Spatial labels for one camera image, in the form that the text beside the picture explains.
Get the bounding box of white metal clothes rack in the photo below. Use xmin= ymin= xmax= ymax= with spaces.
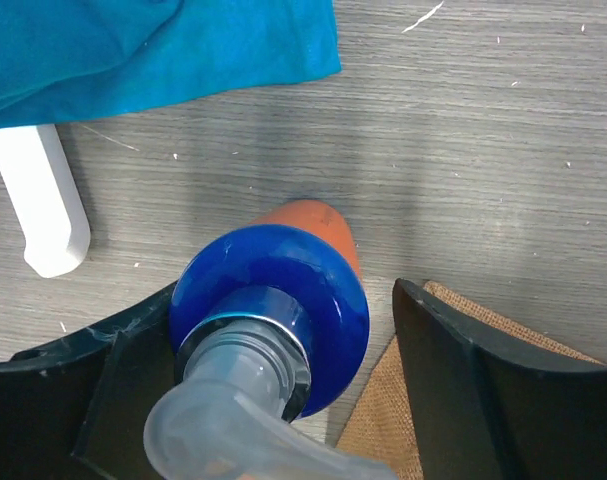
xmin=0 ymin=124 xmax=91 ymax=278

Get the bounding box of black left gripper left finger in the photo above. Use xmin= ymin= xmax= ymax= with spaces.
xmin=0 ymin=285 xmax=174 ymax=479

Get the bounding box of blue pump bottle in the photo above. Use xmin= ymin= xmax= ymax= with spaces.
xmin=143 ymin=200 xmax=393 ymax=479

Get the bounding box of teal t-shirt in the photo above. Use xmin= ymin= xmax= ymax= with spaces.
xmin=0 ymin=1 xmax=341 ymax=128

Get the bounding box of burlap canvas bag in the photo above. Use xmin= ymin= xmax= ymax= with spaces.
xmin=337 ymin=281 xmax=596 ymax=480

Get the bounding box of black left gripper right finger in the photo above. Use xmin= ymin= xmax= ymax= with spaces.
xmin=393 ymin=279 xmax=607 ymax=479

